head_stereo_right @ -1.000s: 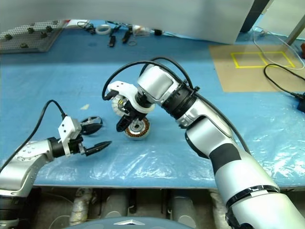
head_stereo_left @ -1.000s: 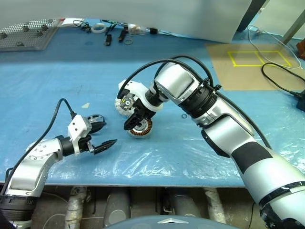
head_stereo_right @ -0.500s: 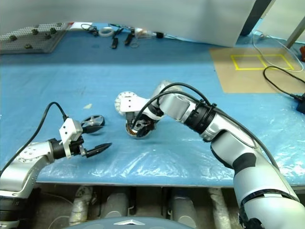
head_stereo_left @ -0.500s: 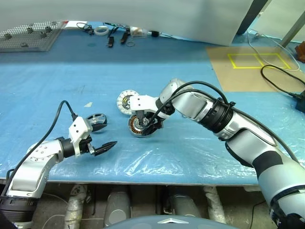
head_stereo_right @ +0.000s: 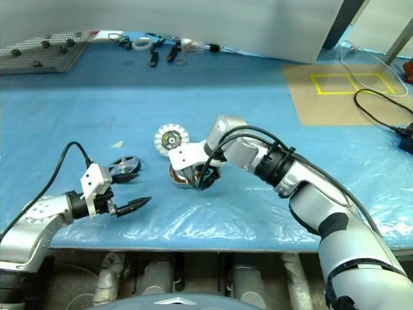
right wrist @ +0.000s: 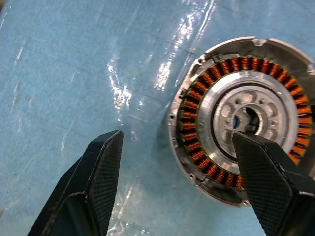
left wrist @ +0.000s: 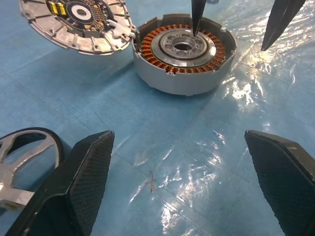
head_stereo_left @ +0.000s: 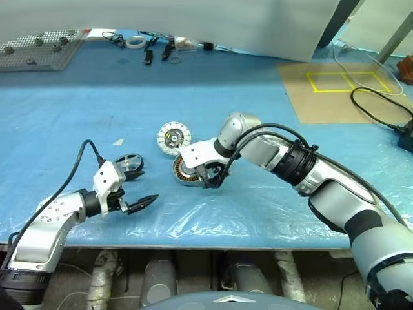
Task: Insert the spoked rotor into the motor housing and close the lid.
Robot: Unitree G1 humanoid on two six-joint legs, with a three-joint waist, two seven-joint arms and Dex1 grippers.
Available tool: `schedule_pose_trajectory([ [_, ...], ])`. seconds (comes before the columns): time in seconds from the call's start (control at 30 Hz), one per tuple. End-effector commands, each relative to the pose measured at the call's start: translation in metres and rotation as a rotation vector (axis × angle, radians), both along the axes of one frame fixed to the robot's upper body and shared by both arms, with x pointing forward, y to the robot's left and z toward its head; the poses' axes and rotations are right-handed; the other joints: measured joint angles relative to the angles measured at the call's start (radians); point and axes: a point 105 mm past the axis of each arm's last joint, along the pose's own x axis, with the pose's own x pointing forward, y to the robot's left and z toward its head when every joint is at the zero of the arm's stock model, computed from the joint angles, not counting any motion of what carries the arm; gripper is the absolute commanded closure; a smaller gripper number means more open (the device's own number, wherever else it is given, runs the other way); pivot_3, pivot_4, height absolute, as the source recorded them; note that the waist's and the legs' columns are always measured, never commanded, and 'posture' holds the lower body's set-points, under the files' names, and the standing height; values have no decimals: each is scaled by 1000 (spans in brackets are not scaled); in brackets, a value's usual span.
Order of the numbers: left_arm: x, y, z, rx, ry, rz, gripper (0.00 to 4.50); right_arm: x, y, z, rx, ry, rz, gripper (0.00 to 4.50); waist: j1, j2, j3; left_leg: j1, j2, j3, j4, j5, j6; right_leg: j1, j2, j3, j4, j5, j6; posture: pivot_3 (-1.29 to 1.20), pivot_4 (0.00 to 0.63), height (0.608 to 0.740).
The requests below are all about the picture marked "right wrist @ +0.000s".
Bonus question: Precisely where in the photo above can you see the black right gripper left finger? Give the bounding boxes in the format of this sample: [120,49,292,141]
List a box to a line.
[27,129,124,236]

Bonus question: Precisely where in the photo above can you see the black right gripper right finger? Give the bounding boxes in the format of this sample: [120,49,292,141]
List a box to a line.
[232,131,315,236]

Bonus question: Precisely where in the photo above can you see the silver motor housing copper windings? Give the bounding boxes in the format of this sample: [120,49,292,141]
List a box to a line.
[167,36,315,208]

